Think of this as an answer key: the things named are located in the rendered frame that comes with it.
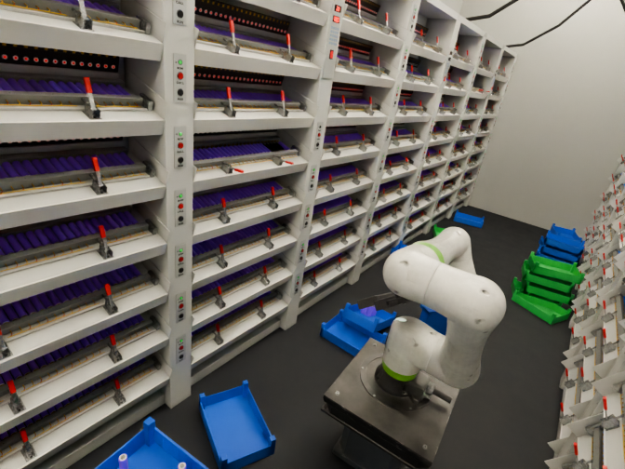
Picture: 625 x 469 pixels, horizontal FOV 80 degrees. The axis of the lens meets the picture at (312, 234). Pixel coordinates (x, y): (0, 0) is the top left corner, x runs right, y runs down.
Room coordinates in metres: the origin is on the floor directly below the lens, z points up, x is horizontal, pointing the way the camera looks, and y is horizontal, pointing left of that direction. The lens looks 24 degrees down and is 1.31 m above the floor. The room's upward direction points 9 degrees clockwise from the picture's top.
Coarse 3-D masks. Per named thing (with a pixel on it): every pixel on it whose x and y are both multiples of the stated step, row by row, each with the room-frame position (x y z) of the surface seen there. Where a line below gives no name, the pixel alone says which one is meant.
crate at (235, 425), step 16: (208, 400) 1.08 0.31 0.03; (224, 400) 1.12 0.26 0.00; (240, 400) 1.13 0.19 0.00; (208, 416) 1.03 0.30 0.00; (224, 416) 1.04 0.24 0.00; (240, 416) 1.05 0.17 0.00; (256, 416) 1.06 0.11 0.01; (208, 432) 0.94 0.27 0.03; (224, 432) 0.98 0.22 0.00; (240, 432) 0.99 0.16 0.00; (256, 432) 1.00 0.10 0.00; (224, 448) 0.91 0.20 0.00; (240, 448) 0.92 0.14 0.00; (256, 448) 0.93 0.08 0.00; (272, 448) 0.92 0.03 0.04; (224, 464) 0.82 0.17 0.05; (240, 464) 0.85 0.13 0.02
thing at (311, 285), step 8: (336, 256) 2.17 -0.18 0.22; (344, 256) 2.20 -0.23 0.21; (352, 256) 2.23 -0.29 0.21; (320, 264) 2.02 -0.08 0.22; (328, 264) 2.05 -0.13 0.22; (336, 264) 2.09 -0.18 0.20; (344, 264) 2.15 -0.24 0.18; (352, 264) 2.19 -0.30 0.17; (304, 272) 1.90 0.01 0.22; (312, 272) 1.92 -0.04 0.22; (320, 272) 1.97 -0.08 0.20; (328, 272) 2.01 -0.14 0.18; (336, 272) 2.04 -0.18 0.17; (344, 272) 2.10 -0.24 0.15; (304, 280) 1.85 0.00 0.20; (312, 280) 1.85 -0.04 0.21; (320, 280) 1.91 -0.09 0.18; (328, 280) 1.94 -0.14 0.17; (304, 288) 1.79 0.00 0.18; (312, 288) 1.82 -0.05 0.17; (320, 288) 1.90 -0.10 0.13; (304, 296) 1.75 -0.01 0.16
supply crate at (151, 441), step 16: (144, 432) 0.61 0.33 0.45; (160, 432) 0.61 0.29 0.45; (128, 448) 0.57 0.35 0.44; (144, 448) 0.60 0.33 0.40; (160, 448) 0.61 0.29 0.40; (176, 448) 0.59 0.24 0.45; (112, 464) 0.54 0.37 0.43; (128, 464) 0.56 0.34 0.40; (144, 464) 0.56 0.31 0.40; (160, 464) 0.57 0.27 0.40; (176, 464) 0.57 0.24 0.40; (192, 464) 0.56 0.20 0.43
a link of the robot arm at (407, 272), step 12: (396, 252) 0.82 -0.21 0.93; (408, 252) 0.81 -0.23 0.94; (420, 252) 0.82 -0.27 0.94; (432, 252) 0.86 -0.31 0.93; (384, 264) 0.82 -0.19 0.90; (396, 264) 0.79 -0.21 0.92; (408, 264) 0.78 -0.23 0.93; (420, 264) 0.77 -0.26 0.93; (432, 264) 0.77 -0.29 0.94; (384, 276) 0.80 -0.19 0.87; (396, 276) 0.77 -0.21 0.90; (408, 276) 0.76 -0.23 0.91; (420, 276) 0.75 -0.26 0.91; (396, 288) 0.77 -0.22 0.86; (408, 288) 0.75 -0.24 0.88; (420, 288) 0.74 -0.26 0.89; (420, 300) 0.74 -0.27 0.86
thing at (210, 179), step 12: (264, 132) 1.63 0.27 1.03; (276, 132) 1.69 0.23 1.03; (288, 144) 1.69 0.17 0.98; (300, 144) 1.65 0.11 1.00; (300, 156) 1.65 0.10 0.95; (216, 168) 1.25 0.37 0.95; (240, 168) 1.32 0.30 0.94; (252, 168) 1.36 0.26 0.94; (264, 168) 1.40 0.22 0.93; (276, 168) 1.46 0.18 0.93; (288, 168) 1.52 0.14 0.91; (300, 168) 1.60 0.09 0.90; (204, 180) 1.16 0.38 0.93; (216, 180) 1.20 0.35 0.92; (228, 180) 1.25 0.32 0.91; (240, 180) 1.30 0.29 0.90; (252, 180) 1.36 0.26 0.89
